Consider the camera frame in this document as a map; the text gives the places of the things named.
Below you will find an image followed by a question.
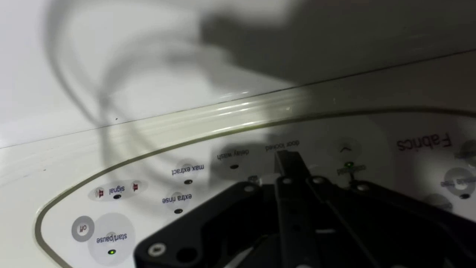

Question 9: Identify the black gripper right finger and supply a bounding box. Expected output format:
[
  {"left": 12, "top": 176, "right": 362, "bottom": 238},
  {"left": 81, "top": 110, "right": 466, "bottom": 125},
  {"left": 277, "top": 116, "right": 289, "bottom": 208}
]
[{"left": 309, "top": 176, "right": 395, "bottom": 268}]

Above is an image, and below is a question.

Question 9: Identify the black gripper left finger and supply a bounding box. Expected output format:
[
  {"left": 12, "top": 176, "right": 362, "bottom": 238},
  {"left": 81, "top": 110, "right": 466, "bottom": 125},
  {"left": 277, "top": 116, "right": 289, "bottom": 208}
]
[{"left": 276, "top": 150, "right": 322, "bottom": 268}]

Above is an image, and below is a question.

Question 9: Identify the right white washing machine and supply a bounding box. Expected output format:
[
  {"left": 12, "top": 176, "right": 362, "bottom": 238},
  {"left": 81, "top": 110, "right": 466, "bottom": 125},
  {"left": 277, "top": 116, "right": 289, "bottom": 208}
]
[{"left": 0, "top": 0, "right": 476, "bottom": 268}]

